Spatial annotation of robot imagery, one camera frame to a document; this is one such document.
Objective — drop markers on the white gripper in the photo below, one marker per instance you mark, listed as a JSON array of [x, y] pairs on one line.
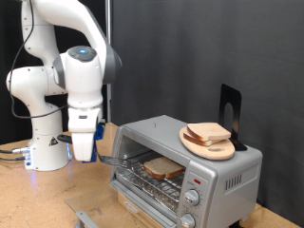
[[83, 139]]

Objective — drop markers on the white bread slice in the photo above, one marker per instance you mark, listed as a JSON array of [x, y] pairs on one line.
[[163, 166], [209, 130], [198, 141]]

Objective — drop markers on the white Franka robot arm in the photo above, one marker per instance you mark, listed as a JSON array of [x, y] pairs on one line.
[[44, 126]]

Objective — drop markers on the wooden stand under oven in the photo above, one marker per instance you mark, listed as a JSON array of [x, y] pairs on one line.
[[148, 221]]

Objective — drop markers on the silver oven knob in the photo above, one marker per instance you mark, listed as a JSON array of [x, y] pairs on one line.
[[192, 197], [187, 220]]

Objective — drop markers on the silver toaster oven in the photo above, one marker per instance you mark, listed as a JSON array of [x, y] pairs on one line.
[[221, 177]]

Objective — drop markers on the black backdrop curtain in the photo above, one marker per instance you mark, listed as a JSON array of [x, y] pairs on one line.
[[6, 126]]

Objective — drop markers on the vertical metal pole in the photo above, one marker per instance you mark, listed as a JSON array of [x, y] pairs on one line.
[[109, 15]]

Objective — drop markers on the oval wooden cutting board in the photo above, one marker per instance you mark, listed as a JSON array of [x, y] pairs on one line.
[[218, 152]]

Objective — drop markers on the dark grey backdrop curtain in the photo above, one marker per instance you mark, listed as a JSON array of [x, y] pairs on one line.
[[205, 47]]

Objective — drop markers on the black metal bookend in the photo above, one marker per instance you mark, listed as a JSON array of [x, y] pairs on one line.
[[232, 98]]

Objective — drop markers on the white wrist camera blue mount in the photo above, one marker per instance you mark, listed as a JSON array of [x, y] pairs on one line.
[[99, 131]]

